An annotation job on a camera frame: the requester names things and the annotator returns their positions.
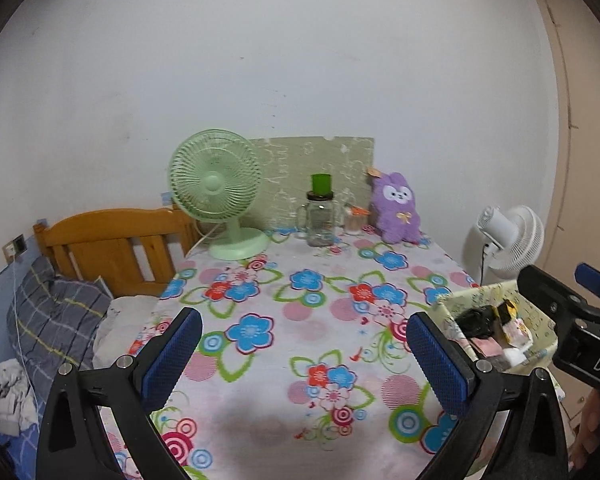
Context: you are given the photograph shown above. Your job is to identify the purple plush bunny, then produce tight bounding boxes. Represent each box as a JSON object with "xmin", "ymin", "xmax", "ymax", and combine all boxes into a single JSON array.
[{"xmin": 366, "ymin": 167, "xmax": 424, "ymax": 245}]

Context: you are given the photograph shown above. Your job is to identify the crumpled white grey cloth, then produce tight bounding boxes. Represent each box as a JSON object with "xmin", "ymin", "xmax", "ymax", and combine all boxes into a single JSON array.
[{"xmin": 0, "ymin": 359, "xmax": 41, "ymax": 437}]

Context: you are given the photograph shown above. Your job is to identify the grey plaid pillow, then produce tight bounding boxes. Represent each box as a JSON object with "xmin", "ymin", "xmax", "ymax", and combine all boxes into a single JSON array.
[{"xmin": 7, "ymin": 255, "xmax": 113, "ymax": 391}]

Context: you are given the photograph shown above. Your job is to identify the small pink carton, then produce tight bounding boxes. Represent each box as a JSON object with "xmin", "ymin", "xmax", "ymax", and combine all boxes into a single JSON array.
[{"xmin": 472, "ymin": 337, "xmax": 504, "ymax": 359}]

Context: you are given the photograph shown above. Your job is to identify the green patterned board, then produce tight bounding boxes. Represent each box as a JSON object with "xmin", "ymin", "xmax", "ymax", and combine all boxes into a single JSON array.
[{"xmin": 247, "ymin": 136, "xmax": 376, "ymax": 234}]

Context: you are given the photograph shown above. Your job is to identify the black scrunchie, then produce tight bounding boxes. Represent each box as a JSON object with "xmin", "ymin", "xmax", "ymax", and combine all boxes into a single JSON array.
[{"xmin": 454, "ymin": 306, "xmax": 497, "ymax": 340}]

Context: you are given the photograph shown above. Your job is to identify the wooden bed headboard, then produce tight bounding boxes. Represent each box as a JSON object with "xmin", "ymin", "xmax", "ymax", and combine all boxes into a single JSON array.
[{"xmin": 33, "ymin": 206, "xmax": 198, "ymax": 297}]

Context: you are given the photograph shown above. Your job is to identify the green desk fan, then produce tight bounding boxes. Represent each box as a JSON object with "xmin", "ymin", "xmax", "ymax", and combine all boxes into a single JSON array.
[{"xmin": 168, "ymin": 130, "xmax": 270, "ymax": 262}]

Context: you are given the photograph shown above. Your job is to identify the yellow cartoon print box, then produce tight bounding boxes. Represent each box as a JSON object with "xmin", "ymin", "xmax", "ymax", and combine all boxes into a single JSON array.
[{"xmin": 436, "ymin": 280, "xmax": 568, "ymax": 411}]

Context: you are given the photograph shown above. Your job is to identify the wall outlet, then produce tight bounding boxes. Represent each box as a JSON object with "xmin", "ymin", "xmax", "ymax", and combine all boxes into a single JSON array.
[{"xmin": 2, "ymin": 234, "xmax": 29, "ymax": 264}]

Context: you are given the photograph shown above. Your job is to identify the toothpick jar with orange lid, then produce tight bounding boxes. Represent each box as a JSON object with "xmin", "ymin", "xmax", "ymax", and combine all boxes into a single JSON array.
[{"xmin": 343, "ymin": 205, "xmax": 369, "ymax": 236}]

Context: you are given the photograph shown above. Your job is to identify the glass jar mug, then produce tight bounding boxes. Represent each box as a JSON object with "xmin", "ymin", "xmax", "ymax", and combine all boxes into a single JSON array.
[{"xmin": 295, "ymin": 191, "xmax": 337, "ymax": 248}]

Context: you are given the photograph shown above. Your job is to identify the white charging cable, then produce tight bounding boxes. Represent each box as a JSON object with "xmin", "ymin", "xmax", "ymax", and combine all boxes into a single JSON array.
[{"xmin": 6, "ymin": 255, "xmax": 32, "ymax": 377}]

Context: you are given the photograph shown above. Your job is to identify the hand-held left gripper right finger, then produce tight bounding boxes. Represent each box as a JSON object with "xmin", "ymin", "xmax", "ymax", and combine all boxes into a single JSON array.
[{"xmin": 405, "ymin": 311, "xmax": 570, "ymax": 480}]

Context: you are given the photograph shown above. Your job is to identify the white standing fan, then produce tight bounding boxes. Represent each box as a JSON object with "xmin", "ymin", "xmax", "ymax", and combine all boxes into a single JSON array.
[{"xmin": 476, "ymin": 204, "xmax": 545, "ymax": 279}]

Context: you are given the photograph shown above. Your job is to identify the beige wooden door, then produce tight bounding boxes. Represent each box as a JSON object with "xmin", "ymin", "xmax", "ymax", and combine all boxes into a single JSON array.
[{"xmin": 530, "ymin": 0, "xmax": 600, "ymax": 421}]

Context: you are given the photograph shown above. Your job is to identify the white bed blanket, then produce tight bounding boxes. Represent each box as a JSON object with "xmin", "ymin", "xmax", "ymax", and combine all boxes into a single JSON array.
[{"xmin": 92, "ymin": 295, "xmax": 161, "ymax": 369}]

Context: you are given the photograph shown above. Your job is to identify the person's right hand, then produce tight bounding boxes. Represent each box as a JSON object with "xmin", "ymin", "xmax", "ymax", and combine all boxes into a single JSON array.
[{"xmin": 570, "ymin": 389, "xmax": 600, "ymax": 471}]

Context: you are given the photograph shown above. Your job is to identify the floral tablecloth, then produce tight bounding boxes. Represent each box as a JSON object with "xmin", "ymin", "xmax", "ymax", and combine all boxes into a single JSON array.
[{"xmin": 92, "ymin": 225, "xmax": 561, "ymax": 480}]

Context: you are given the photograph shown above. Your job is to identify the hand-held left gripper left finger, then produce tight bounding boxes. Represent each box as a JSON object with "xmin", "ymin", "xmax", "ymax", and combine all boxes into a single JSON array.
[{"xmin": 35, "ymin": 306, "xmax": 204, "ymax": 480}]

